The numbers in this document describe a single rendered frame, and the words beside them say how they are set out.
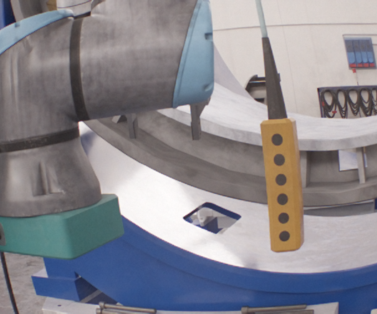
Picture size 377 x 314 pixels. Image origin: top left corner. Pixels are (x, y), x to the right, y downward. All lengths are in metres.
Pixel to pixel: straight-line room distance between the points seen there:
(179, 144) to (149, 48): 1.44
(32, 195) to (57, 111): 0.12
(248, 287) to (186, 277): 0.23
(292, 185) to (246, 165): 0.63
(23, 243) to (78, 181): 0.13
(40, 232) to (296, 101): 10.32
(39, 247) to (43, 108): 0.18
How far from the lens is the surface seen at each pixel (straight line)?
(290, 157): 1.56
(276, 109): 1.56
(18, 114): 0.84
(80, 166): 0.87
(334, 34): 10.93
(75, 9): 1.15
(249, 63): 11.21
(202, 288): 2.18
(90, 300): 2.52
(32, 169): 0.83
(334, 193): 1.96
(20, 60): 0.84
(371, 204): 3.78
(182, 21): 0.82
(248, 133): 1.98
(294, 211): 1.58
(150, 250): 2.16
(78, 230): 0.83
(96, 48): 0.82
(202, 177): 2.04
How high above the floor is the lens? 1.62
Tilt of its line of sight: 7 degrees down
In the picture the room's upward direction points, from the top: 7 degrees counter-clockwise
